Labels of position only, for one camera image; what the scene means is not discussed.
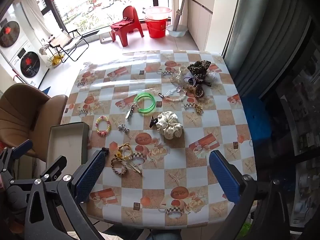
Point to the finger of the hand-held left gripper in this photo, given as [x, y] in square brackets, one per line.
[55, 166]
[22, 148]

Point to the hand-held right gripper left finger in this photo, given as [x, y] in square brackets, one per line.
[90, 177]

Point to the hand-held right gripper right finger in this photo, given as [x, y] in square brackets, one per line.
[223, 177]

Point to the small silver charm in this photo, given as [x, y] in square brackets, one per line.
[123, 127]

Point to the cream polka-dot scrunchie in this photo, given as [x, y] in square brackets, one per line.
[172, 130]

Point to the silver metal hair clip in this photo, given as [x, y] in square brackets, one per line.
[130, 112]

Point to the small black hair claw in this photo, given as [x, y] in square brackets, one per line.
[153, 122]

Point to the green translucent bangle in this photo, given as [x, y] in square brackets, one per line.
[143, 98]
[148, 107]

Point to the brown padded chair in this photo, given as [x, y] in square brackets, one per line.
[27, 112]

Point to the checkered printed tablecloth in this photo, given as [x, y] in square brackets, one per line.
[175, 180]

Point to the gold leaf hair clip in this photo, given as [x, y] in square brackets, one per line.
[198, 109]

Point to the basket of gold ornaments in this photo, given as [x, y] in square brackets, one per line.
[55, 60]

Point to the white organza scrunchie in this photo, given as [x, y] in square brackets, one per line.
[212, 77]

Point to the clear plastic hair claw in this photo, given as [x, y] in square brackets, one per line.
[178, 76]

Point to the leopard print scrunchie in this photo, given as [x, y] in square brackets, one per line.
[197, 67]

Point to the small white step stool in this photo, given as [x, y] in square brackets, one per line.
[105, 36]

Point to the white plastic basin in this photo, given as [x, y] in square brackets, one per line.
[177, 32]

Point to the red cloth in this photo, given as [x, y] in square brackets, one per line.
[122, 23]

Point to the white storage cabinet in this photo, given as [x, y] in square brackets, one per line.
[200, 20]

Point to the red plastic bucket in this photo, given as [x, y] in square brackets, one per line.
[155, 28]

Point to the red plastic chair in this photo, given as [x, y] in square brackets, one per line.
[130, 13]

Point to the pink plastic basin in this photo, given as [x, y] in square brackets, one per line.
[158, 12]

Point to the black frame folding chair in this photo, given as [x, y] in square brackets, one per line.
[65, 42]

